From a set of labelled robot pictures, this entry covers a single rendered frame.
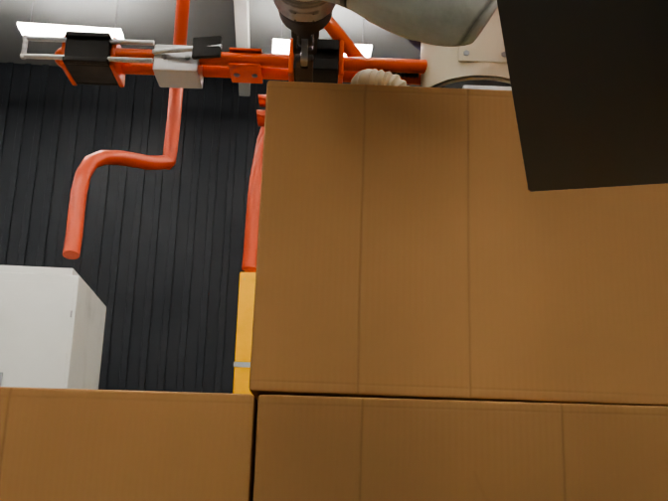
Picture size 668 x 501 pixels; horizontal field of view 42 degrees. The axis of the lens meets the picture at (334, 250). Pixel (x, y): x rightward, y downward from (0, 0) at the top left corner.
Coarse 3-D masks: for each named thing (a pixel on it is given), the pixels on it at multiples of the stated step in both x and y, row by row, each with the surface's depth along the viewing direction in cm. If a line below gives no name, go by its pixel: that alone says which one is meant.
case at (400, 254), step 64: (320, 128) 110; (384, 128) 110; (448, 128) 110; (512, 128) 110; (320, 192) 107; (384, 192) 107; (448, 192) 108; (512, 192) 108; (576, 192) 108; (640, 192) 108; (256, 256) 105; (320, 256) 105; (384, 256) 105; (448, 256) 105; (512, 256) 106; (576, 256) 106; (640, 256) 106; (256, 320) 103; (320, 320) 103; (384, 320) 103; (448, 320) 103; (512, 320) 104; (576, 320) 104; (640, 320) 104; (256, 384) 101; (320, 384) 101; (384, 384) 101; (448, 384) 101; (512, 384) 102; (576, 384) 102; (640, 384) 102
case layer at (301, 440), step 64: (0, 448) 98; (64, 448) 98; (128, 448) 98; (192, 448) 98; (256, 448) 99; (320, 448) 99; (384, 448) 99; (448, 448) 99; (512, 448) 99; (576, 448) 99; (640, 448) 100
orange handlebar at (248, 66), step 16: (240, 48) 132; (128, 64) 136; (144, 64) 136; (208, 64) 133; (224, 64) 133; (240, 64) 132; (256, 64) 132; (272, 64) 132; (352, 64) 132; (368, 64) 132; (384, 64) 132; (400, 64) 132; (416, 64) 132; (240, 80) 137; (256, 80) 136; (416, 80) 136
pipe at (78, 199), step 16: (176, 0) 1033; (176, 16) 1023; (176, 32) 1016; (176, 96) 994; (176, 112) 989; (256, 112) 931; (176, 128) 985; (176, 144) 982; (256, 144) 958; (96, 160) 886; (112, 160) 907; (128, 160) 925; (144, 160) 941; (160, 160) 960; (256, 160) 917; (80, 176) 862; (256, 176) 912; (80, 192) 852; (256, 192) 907; (80, 208) 843; (256, 208) 903; (80, 224) 835; (256, 224) 898; (80, 240) 828; (256, 240) 895; (64, 256) 824
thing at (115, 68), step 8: (64, 48) 132; (112, 48) 132; (112, 56) 132; (64, 64) 131; (112, 64) 131; (120, 64) 135; (72, 72) 133; (80, 72) 133; (88, 72) 133; (96, 72) 133; (104, 72) 133; (112, 72) 133; (120, 72) 136; (72, 80) 136; (80, 80) 136; (88, 80) 136; (96, 80) 136; (104, 80) 136; (112, 80) 136; (120, 80) 136
